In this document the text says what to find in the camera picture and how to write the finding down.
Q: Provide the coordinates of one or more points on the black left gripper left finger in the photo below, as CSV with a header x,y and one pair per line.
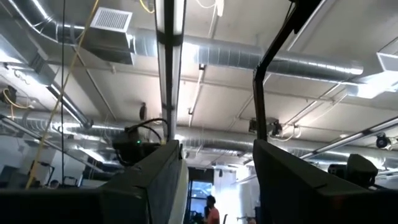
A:
x,y
124,202

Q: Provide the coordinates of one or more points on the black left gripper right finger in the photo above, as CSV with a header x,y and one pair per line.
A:
x,y
295,199

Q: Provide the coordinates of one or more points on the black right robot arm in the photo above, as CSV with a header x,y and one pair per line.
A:
x,y
360,171

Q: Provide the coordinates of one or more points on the black ceiling mounted device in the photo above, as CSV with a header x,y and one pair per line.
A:
x,y
275,127

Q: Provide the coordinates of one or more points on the bright window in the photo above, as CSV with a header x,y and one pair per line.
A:
x,y
200,193

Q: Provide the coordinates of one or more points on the person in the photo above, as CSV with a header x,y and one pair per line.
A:
x,y
213,214

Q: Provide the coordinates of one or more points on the white ceiling light fixture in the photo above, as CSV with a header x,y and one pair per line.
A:
x,y
370,87

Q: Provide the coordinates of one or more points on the black beam with light strips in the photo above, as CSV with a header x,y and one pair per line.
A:
x,y
169,62

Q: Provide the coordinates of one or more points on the white ceiling air vent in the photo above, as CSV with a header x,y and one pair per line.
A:
x,y
110,19

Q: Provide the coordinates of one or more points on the black overhead camera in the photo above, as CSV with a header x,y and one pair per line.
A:
x,y
133,149

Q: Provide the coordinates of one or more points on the black ceiling dome camera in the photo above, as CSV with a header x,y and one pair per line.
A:
x,y
382,141

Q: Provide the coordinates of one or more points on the small silver duct pipe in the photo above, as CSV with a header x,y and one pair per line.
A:
x,y
71,105

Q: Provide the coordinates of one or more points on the large silver ventilation duct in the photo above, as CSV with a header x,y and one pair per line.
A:
x,y
236,56

